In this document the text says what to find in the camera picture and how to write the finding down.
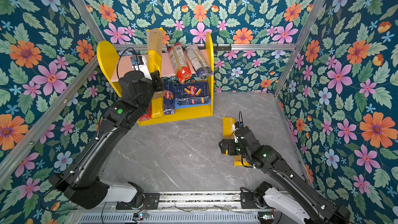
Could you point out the blue Barilla rigatoni bag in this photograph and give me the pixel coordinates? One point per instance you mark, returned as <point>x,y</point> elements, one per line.
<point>192,94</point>

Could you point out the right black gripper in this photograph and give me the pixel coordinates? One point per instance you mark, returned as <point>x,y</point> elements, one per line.
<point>230,142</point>

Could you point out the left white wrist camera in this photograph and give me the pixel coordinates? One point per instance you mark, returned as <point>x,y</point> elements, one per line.
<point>139,63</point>

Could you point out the white vented cable duct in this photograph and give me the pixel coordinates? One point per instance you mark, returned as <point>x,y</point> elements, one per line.
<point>171,218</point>

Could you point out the red ended spaghetti bag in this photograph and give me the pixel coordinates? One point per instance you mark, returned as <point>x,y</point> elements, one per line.
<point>179,63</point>

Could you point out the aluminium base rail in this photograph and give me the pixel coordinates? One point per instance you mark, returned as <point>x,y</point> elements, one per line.
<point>183,201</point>

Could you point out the yellow spaghetti bag with barcode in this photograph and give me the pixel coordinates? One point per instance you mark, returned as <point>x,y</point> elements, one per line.
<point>157,105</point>

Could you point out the clear blue white spaghetti bag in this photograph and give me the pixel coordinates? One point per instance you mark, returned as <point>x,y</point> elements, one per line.
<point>198,61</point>

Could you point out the black bracket on back rail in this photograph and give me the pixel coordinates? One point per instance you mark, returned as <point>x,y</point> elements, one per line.
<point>216,47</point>

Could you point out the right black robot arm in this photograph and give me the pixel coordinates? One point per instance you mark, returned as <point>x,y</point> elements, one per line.
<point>304,204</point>

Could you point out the yellow shelf unit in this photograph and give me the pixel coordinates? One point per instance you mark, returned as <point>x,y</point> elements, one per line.
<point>115,66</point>

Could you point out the yellow pastatime bag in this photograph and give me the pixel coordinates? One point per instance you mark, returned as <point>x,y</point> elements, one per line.
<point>239,161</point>
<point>155,48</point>
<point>228,127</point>

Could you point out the blue Barilla spaghetti box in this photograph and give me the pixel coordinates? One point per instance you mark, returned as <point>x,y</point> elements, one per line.
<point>169,98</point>

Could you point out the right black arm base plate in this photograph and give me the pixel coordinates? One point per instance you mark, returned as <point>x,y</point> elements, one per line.
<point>249,200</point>

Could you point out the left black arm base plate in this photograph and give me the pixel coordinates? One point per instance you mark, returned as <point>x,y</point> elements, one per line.
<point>146,200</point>

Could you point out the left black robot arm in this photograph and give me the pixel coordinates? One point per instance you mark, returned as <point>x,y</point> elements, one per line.
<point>80,182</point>

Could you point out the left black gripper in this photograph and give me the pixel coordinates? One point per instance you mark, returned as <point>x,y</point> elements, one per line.
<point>156,77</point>

